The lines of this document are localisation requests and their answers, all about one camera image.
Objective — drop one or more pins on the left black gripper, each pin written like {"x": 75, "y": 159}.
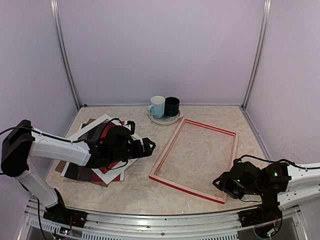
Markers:
{"x": 147, "y": 151}

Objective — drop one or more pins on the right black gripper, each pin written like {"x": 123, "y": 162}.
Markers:
{"x": 225, "y": 184}

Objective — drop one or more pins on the white mat board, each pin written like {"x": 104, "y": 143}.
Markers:
{"x": 103, "y": 175}

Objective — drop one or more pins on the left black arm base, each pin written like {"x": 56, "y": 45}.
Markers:
{"x": 60, "y": 214}

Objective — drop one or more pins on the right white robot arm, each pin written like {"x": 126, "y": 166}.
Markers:
{"x": 280, "y": 185}

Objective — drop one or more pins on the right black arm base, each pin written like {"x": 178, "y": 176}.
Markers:
{"x": 266, "y": 212}

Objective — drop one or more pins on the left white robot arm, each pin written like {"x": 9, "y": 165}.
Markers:
{"x": 24, "y": 141}

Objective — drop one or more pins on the red and dark photo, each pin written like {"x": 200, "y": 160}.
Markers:
{"x": 80, "y": 173}

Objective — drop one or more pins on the white plate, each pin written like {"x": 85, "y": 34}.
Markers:
{"x": 165, "y": 120}

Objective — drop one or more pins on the light blue mug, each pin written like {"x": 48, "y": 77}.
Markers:
{"x": 157, "y": 107}

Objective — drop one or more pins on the dark green mug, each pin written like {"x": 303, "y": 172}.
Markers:
{"x": 172, "y": 105}

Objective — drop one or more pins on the brown backing board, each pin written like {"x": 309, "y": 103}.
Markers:
{"x": 91, "y": 131}

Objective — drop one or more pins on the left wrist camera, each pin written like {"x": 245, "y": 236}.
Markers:
{"x": 131, "y": 126}

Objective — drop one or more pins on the right aluminium corner post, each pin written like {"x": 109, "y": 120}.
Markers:
{"x": 258, "y": 53}

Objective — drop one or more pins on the aluminium corner post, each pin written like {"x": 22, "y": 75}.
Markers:
{"x": 54, "y": 5}
{"x": 258, "y": 53}

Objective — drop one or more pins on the left aluminium corner post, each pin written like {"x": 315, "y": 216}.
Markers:
{"x": 54, "y": 5}

